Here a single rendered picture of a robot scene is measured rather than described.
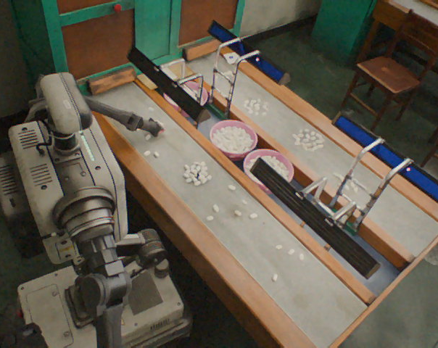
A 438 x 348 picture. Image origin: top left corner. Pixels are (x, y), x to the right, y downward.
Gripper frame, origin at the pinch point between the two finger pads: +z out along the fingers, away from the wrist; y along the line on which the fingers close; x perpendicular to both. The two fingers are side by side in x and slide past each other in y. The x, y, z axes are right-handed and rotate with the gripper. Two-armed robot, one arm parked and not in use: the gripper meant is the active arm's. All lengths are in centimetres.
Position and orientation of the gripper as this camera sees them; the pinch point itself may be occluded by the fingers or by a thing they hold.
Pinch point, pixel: (163, 130)
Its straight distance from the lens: 225.7
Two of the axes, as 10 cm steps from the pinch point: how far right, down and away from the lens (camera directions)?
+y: -6.3, -6.2, 4.6
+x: -5.7, 7.8, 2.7
